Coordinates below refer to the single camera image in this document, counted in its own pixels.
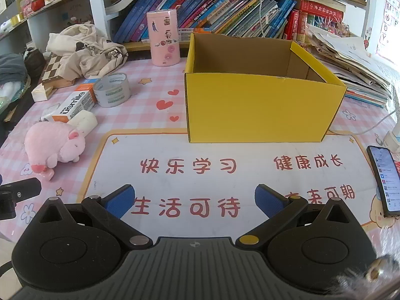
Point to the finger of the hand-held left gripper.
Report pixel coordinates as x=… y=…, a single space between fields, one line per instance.
x=22 y=190

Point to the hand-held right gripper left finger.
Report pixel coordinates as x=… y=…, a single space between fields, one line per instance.
x=122 y=200

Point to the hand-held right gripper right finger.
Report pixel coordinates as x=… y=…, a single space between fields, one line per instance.
x=268 y=201

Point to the pink plush pig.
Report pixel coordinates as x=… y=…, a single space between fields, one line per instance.
x=50 y=140

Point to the white sponge block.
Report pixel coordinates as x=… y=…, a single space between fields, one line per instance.
x=82 y=120

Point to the yellow cardboard box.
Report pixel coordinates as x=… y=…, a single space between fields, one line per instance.
x=250 y=109

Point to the white orange toothpaste box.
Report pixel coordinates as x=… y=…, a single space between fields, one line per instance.
x=73 y=103

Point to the pink stickered cylinder container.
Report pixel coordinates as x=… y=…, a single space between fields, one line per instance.
x=162 y=53

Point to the white bag with teal trim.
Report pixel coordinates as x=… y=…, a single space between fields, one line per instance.
x=9 y=93

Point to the small cream paper box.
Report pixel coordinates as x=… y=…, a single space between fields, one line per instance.
x=40 y=93

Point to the grey tape roll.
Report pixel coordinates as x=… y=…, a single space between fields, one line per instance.
x=109 y=98

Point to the black smartphone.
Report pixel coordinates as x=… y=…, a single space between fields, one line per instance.
x=386 y=178

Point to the pink checked table mat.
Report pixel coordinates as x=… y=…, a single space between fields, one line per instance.
x=156 y=81

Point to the dark grey cloth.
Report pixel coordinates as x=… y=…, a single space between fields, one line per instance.
x=12 y=67

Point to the wooden chessboard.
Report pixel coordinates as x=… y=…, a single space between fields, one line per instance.
x=51 y=68

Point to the black bag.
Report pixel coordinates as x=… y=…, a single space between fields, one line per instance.
x=34 y=62

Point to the stack of papers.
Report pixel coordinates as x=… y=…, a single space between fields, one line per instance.
x=353 y=62

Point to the small orange toothpaste box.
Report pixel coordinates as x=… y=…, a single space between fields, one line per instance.
x=187 y=36

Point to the red pouch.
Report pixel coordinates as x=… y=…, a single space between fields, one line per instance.
x=37 y=4

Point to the colourful trinket pile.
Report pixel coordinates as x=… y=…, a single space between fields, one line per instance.
x=328 y=23

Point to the bookshelf with wooden boards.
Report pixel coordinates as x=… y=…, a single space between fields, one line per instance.
x=97 y=6

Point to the row of colourful books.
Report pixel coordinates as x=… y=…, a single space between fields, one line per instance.
x=218 y=9

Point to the wall letter chart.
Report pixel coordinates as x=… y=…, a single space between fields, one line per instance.
x=389 y=22

